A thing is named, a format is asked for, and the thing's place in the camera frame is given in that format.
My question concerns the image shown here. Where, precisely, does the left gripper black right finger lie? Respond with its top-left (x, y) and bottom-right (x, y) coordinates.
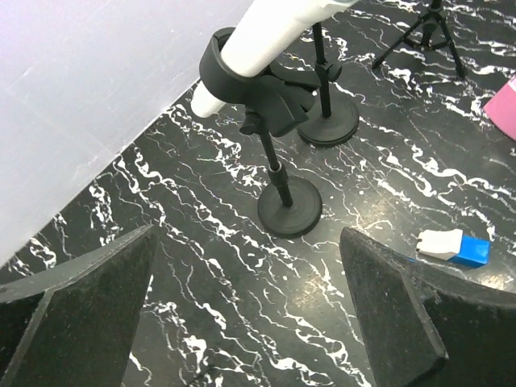
top-left (339, 227), bottom-right (515, 386)

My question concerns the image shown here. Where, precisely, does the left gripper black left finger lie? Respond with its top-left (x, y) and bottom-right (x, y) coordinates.
top-left (1, 226), bottom-right (157, 386)

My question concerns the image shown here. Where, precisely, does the black round-base mic stand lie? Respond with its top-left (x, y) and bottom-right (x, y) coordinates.
top-left (199, 27), bottom-right (323, 239)

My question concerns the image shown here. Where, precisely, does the white handheld microphone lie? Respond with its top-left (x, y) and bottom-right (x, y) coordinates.
top-left (191, 0), bottom-right (355, 118)

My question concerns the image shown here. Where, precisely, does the black stand with purple mic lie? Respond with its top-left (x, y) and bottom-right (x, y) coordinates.
top-left (298, 23), bottom-right (360, 148)

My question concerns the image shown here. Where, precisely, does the black tripod stand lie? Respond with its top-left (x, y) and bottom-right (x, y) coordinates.
top-left (372, 0), bottom-right (467, 80)

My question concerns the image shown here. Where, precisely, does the blue and white block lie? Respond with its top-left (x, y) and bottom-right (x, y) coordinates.
top-left (416, 229), bottom-right (490, 268)

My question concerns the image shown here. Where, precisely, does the pink box holder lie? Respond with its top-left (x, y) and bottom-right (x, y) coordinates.
top-left (484, 77), bottom-right (516, 140)

